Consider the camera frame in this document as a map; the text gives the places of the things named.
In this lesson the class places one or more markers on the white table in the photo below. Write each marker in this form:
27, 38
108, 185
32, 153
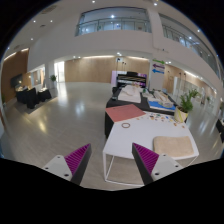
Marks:
141, 130

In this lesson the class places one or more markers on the direction arrow sign pillar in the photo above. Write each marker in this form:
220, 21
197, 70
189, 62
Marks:
157, 72

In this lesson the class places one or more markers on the white architectural model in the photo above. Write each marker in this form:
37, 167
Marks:
130, 93

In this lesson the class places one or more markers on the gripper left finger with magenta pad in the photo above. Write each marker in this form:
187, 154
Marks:
71, 167

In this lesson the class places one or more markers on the wall television screen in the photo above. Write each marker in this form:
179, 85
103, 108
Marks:
17, 80

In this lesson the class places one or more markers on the dark display screen stand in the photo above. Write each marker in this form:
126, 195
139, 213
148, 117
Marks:
131, 78

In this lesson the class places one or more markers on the distant potted plant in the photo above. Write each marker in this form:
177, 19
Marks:
53, 79

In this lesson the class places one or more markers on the blue mat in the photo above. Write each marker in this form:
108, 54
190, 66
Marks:
157, 105

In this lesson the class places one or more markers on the black draped table group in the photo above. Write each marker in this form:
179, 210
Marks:
32, 97

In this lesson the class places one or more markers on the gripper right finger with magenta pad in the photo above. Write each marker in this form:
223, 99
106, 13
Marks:
153, 166

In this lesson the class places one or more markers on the potted green plant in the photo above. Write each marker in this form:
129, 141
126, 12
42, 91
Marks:
186, 105

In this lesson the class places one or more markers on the pink mat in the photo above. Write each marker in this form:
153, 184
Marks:
124, 112

